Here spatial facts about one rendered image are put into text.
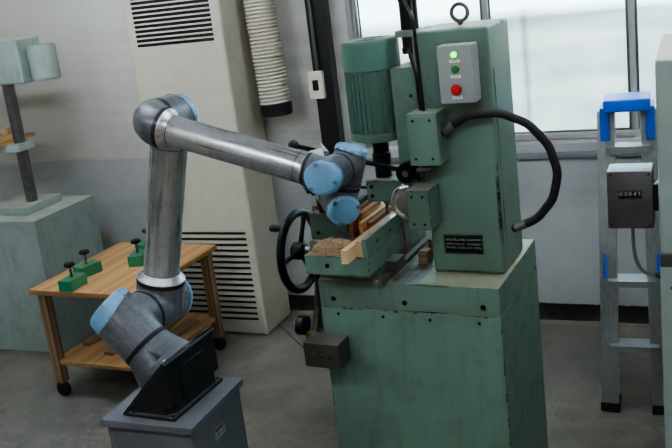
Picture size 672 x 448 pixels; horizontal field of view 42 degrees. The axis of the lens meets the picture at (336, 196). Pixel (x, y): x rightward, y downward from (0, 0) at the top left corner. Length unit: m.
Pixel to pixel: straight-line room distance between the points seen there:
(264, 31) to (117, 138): 1.19
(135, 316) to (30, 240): 2.02
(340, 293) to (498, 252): 0.50
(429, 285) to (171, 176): 0.82
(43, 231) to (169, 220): 1.98
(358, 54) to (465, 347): 0.91
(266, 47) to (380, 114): 1.58
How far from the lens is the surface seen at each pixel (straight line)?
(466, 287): 2.53
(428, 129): 2.46
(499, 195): 2.54
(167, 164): 2.60
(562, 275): 4.18
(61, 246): 4.69
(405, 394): 2.76
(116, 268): 4.11
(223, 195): 4.27
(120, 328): 2.62
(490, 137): 2.50
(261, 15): 4.12
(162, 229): 2.66
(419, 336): 2.65
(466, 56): 2.41
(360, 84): 2.63
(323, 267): 2.62
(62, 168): 5.17
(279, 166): 2.26
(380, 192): 2.74
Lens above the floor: 1.71
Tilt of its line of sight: 14 degrees down
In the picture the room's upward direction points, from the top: 7 degrees counter-clockwise
